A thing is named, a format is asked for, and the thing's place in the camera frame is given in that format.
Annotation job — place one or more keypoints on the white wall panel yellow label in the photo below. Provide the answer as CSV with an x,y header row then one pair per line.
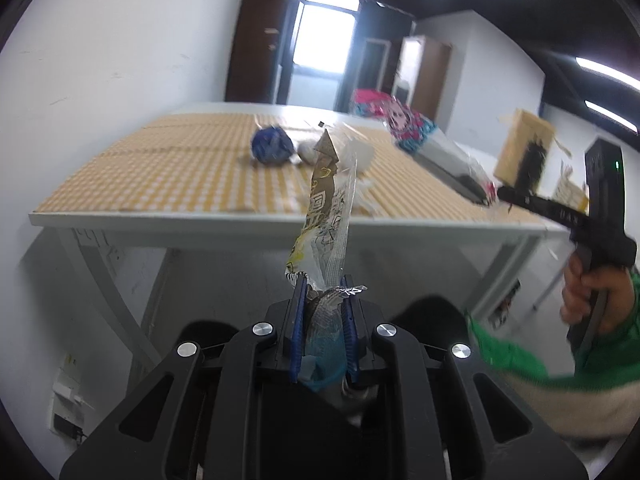
x,y
70,365

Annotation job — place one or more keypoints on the person's right hand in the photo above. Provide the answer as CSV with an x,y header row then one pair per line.
x,y
620,300

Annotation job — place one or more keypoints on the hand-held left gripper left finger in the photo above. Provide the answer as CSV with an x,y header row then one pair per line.
x,y
299,320

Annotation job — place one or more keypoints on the wooden cabinet with glass door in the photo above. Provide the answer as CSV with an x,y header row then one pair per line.
x,y
435,80

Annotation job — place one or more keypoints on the white plastic container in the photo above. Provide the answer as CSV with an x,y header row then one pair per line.
x,y
360,155

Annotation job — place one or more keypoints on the balcony glass door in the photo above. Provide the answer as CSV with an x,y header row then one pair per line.
x,y
320,35

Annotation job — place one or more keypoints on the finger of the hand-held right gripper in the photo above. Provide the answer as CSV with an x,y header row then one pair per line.
x,y
522,201

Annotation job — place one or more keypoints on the pink plastic snack bag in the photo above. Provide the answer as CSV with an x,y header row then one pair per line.
x,y
405,122

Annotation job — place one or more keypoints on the beige desk organizer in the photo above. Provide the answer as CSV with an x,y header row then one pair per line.
x,y
567,192

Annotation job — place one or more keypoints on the brown wooden cabinet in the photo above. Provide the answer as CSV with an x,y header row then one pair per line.
x,y
252,45

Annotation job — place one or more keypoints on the dark blue curtain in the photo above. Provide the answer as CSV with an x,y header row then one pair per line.
x,y
372,22

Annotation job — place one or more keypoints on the blue plastic mesh basket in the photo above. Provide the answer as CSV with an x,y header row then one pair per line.
x,y
320,383

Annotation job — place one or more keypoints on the ceiling light strip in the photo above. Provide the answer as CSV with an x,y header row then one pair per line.
x,y
607,69
612,114

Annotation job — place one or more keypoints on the cardboard box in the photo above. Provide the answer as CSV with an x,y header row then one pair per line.
x,y
517,132

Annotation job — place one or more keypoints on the yellow brown snack wrapper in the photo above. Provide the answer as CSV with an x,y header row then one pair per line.
x,y
325,210

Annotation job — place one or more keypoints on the person's right forearm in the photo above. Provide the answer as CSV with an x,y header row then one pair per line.
x,y
615,355

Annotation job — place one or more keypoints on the white framed glass cabinet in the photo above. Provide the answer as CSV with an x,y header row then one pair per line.
x,y
372,65

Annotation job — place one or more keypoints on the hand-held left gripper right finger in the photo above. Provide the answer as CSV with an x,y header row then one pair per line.
x,y
349,330

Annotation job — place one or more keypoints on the black wall box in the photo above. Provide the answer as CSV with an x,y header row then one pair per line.
x,y
67,426

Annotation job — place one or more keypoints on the yellow checkered tablecloth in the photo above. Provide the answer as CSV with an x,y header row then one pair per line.
x,y
175,170

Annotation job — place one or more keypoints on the blue wrapper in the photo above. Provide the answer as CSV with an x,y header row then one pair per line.
x,y
272,145

